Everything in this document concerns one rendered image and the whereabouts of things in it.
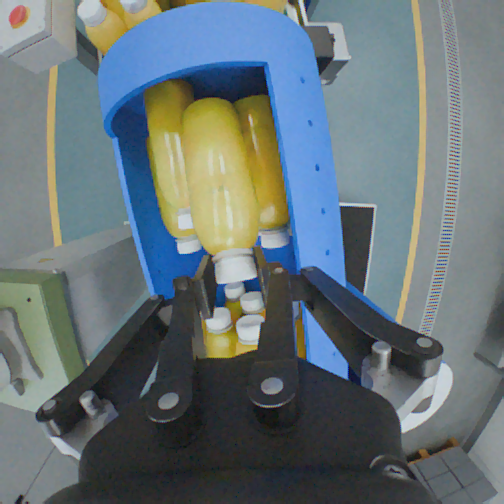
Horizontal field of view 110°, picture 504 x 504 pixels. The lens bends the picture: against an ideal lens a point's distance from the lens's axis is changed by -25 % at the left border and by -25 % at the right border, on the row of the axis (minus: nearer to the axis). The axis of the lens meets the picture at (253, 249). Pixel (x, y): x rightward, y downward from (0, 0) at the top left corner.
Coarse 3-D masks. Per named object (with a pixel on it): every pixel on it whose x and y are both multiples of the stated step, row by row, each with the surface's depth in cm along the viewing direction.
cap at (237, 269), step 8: (216, 264) 21; (224, 264) 21; (232, 264) 20; (240, 264) 21; (248, 264) 21; (216, 272) 21; (224, 272) 21; (232, 272) 20; (240, 272) 20; (248, 272) 21; (256, 272) 22; (216, 280) 22; (224, 280) 21; (232, 280) 22; (240, 280) 23
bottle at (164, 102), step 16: (176, 80) 25; (144, 96) 26; (160, 96) 25; (176, 96) 25; (192, 96) 27; (160, 112) 25; (176, 112) 26; (160, 128) 26; (176, 128) 26; (160, 144) 27; (176, 144) 26; (160, 160) 27; (176, 160) 27; (160, 176) 28; (176, 176) 27; (176, 192) 28; (176, 208) 30
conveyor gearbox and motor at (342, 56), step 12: (312, 24) 46; (324, 24) 46; (336, 24) 47; (336, 36) 47; (336, 48) 48; (336, 60) 49; (348, 60) 50; (324, 72) 56; (336, 72) 56; (324, 84) 70
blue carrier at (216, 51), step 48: (144, 48) 16; (192, 48) 16; (240, 48) 16; (288, 48) 18; (240, 96) 35; (288, 96) 19; (144, 144) 35; (288, 144) 19; (144, 192) 34; (288, 192) 20; (336, 192) 26; (144, 240) 33; (336, 240) 25
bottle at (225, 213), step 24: (192, 120) 22; (216, 120) 22; (240, 120) 25; (192, 144) 22; (216, 144) 21; (240, 144) 23; (192, 168) 22; (216, 168) 21; (240, 168) 22; (192, 192) 21; (216, 192) 20; (240, 192) 21; (192, 216) 22; (216, 216) 20; (240, 216) 20; (216, 240) 20; (240, 240) 21
